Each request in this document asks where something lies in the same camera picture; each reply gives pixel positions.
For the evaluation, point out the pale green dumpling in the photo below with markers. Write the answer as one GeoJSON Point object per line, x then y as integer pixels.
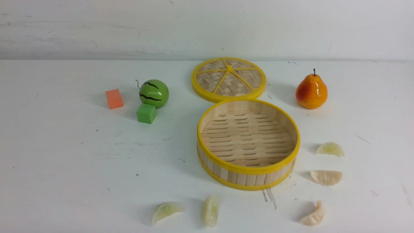
{"type": "Point", "coordinates": [331, 148]}
{"type": "Point", "coordinates": [210, 211]}

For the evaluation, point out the greenish dumpling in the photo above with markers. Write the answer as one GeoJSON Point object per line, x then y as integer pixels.
{"type": "Point", "coordinates": [164, 210]}

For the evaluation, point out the beige dumpling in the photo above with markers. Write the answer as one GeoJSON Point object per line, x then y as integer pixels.
{"type": "Point", "coordinates": [326, 178]}
{"type": "Point", "coordinates": [316, 217]}

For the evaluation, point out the woven bamboo steamer lid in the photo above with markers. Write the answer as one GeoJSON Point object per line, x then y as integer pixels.
{"type": "Point", "coordinates": [227, 78]}

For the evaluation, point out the bamboo steamer tray yellow rim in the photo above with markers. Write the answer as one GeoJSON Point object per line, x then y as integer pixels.
{"type": "Point", "coordinates": [247, 144]}

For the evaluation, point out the green toy watermelon ball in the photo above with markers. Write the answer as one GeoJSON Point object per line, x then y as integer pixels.
{"type": "Point", "coordinates": [153, 92]}

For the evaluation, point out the green foam cube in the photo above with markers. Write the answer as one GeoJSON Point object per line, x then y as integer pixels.
{"type": "Point", "coordinates": [146, 113]}

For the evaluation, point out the orange foam cube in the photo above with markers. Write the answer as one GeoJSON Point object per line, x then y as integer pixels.
{"type": "Point", "coordinates": [114, 98]}

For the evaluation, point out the orange toy pear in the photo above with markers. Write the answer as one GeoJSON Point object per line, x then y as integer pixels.
{"type": "Point", "coordinates": [312, 92]}

